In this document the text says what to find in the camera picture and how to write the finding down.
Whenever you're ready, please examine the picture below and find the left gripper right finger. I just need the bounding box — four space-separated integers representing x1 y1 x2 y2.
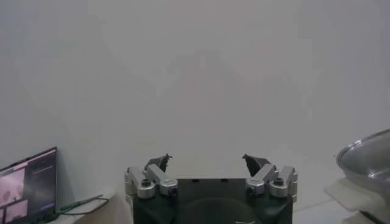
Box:
242 153 299 198

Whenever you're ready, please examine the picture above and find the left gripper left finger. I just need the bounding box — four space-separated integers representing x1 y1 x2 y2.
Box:
124 153 179 199

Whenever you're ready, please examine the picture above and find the round glass lid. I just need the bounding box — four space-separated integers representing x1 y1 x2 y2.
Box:
336 128 390 180

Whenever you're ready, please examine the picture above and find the white side desk with tool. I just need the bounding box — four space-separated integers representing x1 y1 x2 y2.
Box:
45 193 116 224

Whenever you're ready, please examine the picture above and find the green flat tool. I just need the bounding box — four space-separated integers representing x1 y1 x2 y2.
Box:
57 194 104 213

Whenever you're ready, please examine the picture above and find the dark grey panel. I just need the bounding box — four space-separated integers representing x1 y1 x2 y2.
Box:
0 146 59 224

